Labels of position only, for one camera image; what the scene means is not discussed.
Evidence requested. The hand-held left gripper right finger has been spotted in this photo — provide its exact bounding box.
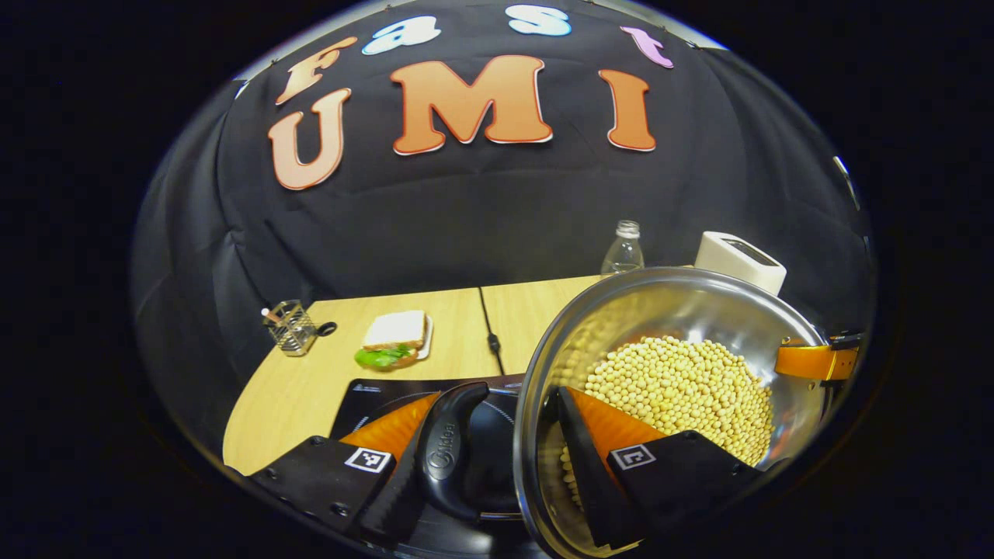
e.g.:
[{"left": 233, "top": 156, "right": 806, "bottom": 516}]
[{"left": 555, "top": 384, "right": 767, "bottom": 550}]

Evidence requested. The pile of soybeans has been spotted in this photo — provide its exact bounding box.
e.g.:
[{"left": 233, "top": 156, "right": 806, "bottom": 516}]
[{"left": 559, "top": 335, "right": 775, "bottom": 509}]

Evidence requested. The white toaster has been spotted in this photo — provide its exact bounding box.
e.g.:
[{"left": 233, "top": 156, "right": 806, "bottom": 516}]
[{"left": 693, "top": 231, "right": 787, "bottom": 297}]

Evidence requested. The steel pot with black handle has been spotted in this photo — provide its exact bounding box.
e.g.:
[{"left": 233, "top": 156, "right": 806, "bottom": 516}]
[{"left": 419, "top": 266, "right": 836, "bottom": 559}]

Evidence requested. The sandwich with lettuce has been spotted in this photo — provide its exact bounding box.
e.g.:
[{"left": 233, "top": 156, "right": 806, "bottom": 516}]
[{"left": 355, "top": 311, "right": 433, "bottom": 370}]

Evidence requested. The black induction cooktop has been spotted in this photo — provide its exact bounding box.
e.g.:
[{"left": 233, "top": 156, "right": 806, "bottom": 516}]
[{"left": 330, "top": 375, "right": 544, "bottom": 559}]

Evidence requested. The clear plastic water bottle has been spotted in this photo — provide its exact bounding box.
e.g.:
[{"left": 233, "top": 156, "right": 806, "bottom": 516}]
[{"left": 600, "top": 220, "right": 645, "bottom": 278}]

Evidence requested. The black power cable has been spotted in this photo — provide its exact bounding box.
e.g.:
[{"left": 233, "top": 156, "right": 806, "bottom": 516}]
[{"left": 478, "top": 286, "right": 507, "bottom": 377}]

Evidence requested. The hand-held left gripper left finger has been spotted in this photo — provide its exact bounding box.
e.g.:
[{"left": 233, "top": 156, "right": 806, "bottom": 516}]
[{"left": 248, "top": 391, "right": 445, "bottom": 550}]

